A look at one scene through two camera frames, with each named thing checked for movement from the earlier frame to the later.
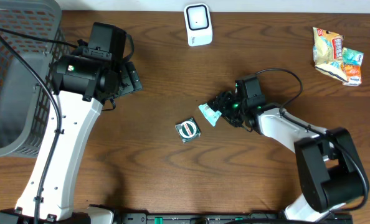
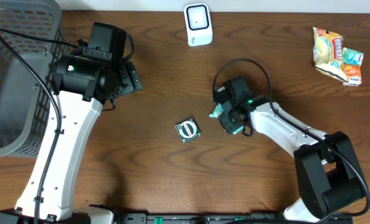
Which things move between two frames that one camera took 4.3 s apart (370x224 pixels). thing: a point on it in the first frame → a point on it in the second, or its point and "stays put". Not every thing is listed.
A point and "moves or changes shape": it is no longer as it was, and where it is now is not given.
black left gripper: x=132 y=81 stays put
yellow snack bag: x=327 y=51 stays put
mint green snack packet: x=210 y=114 moves or changes shape
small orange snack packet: x=352 y=74 stays put
